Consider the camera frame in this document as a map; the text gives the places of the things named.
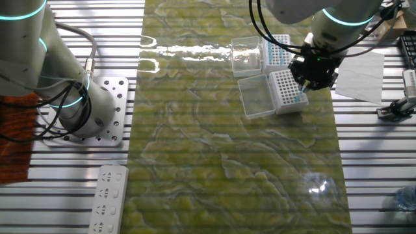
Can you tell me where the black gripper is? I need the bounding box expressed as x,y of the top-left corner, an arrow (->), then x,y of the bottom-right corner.
288,51 -> 339,94

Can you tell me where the white paper sheet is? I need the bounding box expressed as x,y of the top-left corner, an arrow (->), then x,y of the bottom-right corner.
334,48 -> 385,105

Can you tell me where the clear plastic rack lid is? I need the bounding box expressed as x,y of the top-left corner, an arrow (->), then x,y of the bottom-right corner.
231,35 -> 263,78
237,73 -> 276,120

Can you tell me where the black keyboard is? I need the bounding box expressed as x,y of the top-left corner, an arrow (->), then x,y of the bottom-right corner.
398,32 -> 416,69

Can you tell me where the white box device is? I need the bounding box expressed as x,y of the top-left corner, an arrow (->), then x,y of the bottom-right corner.
382,0 -> 411,9

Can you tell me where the green marble pattern mat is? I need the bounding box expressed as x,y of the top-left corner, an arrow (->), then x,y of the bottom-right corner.
120,0 -> 354,234

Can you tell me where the clear water bottle blue cap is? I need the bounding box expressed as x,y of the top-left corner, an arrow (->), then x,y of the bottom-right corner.
395,185 -> 416,211

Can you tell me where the white power strip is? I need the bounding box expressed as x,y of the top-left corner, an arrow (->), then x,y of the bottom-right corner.
87,164 -> 130,234

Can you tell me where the brown wooden board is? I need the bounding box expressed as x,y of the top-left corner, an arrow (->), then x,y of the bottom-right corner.
0,92 -> 40,185

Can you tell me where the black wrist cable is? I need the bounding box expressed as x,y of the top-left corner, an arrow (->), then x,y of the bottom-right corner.
248,0 -> 404,59

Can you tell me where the silver camera mount base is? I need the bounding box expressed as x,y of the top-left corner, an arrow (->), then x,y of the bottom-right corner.
376,96 -> 416,120

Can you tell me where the small silver camera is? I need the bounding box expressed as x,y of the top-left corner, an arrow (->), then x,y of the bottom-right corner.
402,68 -> 416,105

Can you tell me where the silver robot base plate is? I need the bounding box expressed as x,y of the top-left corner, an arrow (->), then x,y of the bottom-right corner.
42,76 -> 130,148

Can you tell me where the black base cable bundle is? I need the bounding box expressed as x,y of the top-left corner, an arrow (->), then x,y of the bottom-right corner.
0,77 -> 94,139

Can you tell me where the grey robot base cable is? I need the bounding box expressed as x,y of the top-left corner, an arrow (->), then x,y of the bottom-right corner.
53,21 -> 98,79

